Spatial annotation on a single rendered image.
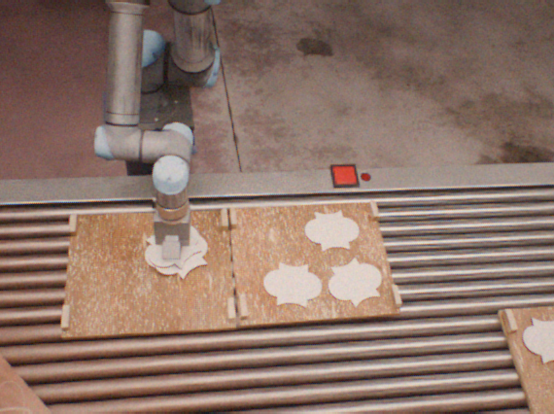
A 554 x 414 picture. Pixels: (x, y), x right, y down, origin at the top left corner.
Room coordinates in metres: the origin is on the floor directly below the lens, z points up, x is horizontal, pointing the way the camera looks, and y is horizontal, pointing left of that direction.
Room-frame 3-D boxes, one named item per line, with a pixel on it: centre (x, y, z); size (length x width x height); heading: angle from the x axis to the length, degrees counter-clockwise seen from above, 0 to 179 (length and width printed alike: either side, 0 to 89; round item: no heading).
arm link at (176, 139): (1.03, 0.28, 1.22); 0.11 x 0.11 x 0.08; 6
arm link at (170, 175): (0.93, 0.25, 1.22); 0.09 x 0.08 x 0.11; 6
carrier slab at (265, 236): (0.97, -0.11, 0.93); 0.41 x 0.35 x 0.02; 105
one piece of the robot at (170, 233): (0.91, 0.25, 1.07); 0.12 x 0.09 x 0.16; 9
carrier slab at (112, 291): (0.86, 0.29, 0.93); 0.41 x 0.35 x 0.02; 104
